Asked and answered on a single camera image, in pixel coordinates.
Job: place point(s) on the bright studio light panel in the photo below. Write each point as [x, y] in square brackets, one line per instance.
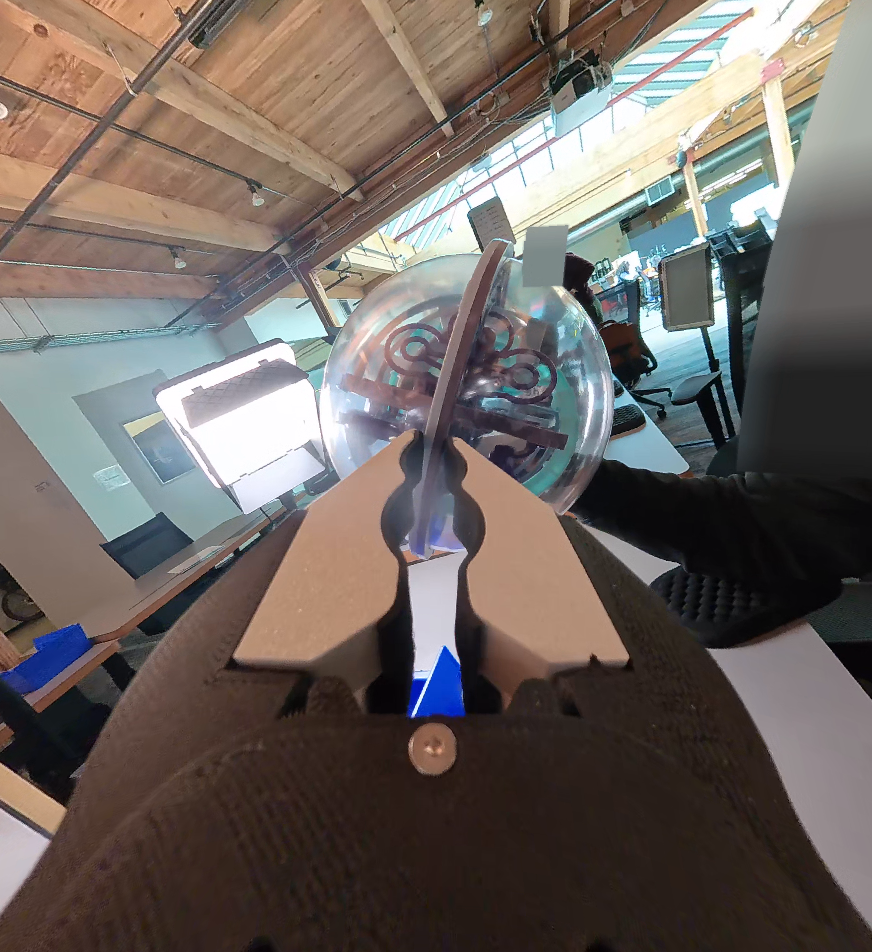
[250, 424]

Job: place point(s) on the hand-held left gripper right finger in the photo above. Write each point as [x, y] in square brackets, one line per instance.
[540, 595]

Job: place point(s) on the framed wall picture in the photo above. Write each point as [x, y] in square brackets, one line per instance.
[157, 446]

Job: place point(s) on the small white wall notice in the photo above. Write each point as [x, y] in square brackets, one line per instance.
[112, 477]

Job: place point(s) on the blue plastic bin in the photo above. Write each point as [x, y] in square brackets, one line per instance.
[440, 688]

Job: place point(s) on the clear maze ball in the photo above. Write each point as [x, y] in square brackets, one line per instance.
[555, 357]

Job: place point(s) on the brown office chair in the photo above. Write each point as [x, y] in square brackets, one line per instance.
[626, 349]

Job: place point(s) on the grey desk with orange edge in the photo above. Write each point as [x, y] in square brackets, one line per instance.
[168, 587]

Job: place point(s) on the person's right forearm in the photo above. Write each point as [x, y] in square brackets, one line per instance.
[741, 520]

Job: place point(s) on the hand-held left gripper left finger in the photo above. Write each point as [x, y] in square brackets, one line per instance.
[317, 587]

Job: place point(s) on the grey screen on stand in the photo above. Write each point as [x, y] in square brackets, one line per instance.
[687, 286]

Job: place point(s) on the blue tape strips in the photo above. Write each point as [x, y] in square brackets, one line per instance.
[42, 658]

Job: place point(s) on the black mesh office chair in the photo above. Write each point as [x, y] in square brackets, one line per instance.
[704, 394]

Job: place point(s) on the white ceiling box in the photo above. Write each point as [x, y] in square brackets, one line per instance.
[581, 97]

